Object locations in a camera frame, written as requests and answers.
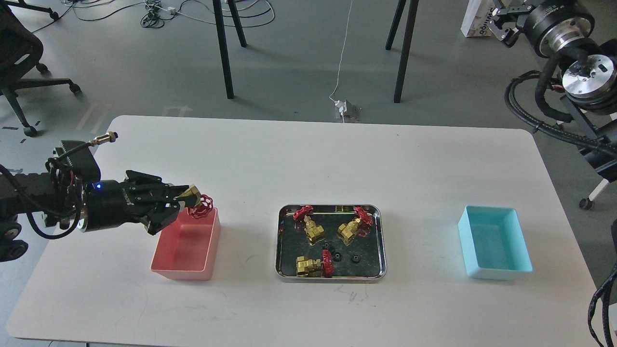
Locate metal tray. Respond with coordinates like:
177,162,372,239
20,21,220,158
275,204,387,281

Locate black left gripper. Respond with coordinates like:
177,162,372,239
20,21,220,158
80,171,190,235

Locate light blue plastic box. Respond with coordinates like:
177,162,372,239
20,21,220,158
458,206,533,280

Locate brass valve red handle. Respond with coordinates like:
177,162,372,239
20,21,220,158
337,206,373,245
296,250,334,278
177,185,214,219
293,205,325,244

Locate white power adapter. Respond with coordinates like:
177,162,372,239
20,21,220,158
334,100,359,123

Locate tangled floor cables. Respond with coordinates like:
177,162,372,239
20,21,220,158
58,0,276,28

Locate black tripod legs right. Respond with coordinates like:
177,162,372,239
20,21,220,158
385,0,419,103

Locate pink plastic box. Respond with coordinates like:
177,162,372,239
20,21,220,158
150,207,220,280

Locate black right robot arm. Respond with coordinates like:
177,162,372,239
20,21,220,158
488,0,617,183

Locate white cable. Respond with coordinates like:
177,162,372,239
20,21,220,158
329,0,354,103

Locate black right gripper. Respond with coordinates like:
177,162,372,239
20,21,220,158
489,0,596,58

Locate black office chair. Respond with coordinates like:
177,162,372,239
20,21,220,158
0,0,81,137

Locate white cardboard box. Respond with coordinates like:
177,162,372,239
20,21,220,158
460,0,495,38

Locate white chair base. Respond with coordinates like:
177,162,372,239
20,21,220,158
578,179,610,211

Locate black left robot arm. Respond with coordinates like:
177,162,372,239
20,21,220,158
0,132,201,262

